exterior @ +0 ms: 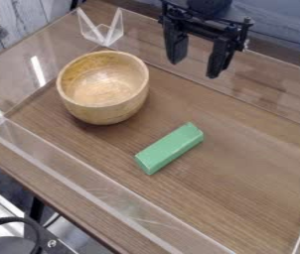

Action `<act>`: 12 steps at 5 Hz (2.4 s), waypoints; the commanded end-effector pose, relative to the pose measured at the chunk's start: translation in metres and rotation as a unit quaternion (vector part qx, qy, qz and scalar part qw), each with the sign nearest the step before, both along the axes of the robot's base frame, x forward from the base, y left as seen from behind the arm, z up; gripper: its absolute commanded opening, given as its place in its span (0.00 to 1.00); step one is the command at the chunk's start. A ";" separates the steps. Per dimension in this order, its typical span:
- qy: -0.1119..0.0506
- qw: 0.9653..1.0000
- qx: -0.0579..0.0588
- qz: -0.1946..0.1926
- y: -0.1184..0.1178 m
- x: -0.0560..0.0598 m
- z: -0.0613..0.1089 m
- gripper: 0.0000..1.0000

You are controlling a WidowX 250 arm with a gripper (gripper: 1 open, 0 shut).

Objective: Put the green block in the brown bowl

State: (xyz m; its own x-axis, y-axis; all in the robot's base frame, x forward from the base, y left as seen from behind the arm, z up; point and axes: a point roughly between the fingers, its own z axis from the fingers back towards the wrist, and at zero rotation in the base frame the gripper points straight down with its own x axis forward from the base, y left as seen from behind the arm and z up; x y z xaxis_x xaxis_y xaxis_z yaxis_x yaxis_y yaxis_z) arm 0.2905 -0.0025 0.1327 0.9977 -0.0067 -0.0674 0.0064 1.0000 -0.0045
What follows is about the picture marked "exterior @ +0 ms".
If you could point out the clear acrylic tray enclosure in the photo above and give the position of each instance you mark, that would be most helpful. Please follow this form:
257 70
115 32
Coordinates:
226 199

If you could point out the green rectangular block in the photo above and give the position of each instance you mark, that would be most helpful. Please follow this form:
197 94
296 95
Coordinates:
169 148

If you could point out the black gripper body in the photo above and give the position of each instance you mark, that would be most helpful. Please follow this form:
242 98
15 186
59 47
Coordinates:
209 18

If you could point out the light brown wooden bowl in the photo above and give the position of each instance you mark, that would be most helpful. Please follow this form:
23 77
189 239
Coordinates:
103 86

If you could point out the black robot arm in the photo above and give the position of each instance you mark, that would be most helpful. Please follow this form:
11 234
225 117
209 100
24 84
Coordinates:
209 19

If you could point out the black table leg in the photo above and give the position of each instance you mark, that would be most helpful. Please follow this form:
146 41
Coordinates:
36 210

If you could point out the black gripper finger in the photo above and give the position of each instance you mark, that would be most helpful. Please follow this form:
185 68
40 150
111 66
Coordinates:
221 56
175 40

